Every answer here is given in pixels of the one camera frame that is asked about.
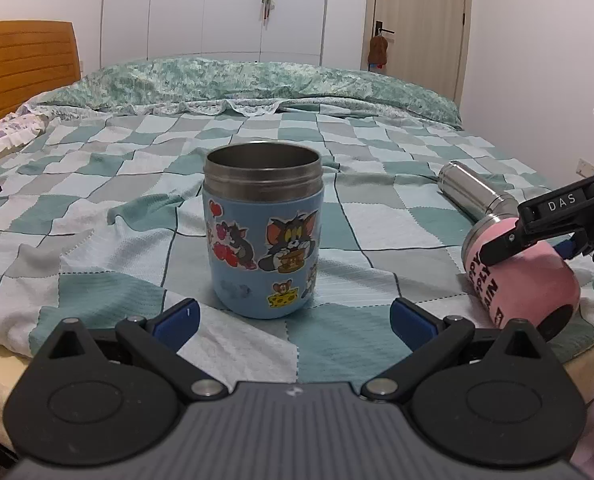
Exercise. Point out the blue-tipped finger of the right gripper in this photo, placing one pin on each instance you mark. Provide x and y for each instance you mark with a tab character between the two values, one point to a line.
566	211

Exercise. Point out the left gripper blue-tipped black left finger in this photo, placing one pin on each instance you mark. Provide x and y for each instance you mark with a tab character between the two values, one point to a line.
154	344

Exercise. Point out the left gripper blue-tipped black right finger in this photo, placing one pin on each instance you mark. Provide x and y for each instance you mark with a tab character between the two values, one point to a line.
435	344

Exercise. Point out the pink steel cup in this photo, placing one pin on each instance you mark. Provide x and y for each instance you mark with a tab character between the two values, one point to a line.
536	284

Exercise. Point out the plain stainless steel cup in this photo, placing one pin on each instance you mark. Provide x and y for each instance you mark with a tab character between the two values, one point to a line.
472	194

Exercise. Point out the blue cartoon sticker cup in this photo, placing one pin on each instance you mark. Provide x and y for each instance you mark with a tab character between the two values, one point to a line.
263	211

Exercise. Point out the beige room door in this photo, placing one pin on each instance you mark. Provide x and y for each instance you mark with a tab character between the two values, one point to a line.
427	41

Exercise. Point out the brown toy on door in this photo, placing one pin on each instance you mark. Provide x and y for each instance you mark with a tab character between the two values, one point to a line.
377	55

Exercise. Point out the white purple patterned pillow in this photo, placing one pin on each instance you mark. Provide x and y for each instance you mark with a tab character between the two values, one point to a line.
17	131

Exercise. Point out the green floral quilt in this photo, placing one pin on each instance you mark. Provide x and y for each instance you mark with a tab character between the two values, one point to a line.
188	84

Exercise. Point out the orange wooden headboard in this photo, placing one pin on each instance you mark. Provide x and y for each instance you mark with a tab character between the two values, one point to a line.
35	56

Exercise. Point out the white wardrobe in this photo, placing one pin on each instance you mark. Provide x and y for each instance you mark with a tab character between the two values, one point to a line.
317	32

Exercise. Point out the white wall socket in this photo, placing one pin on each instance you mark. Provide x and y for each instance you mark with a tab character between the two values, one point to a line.
584	168

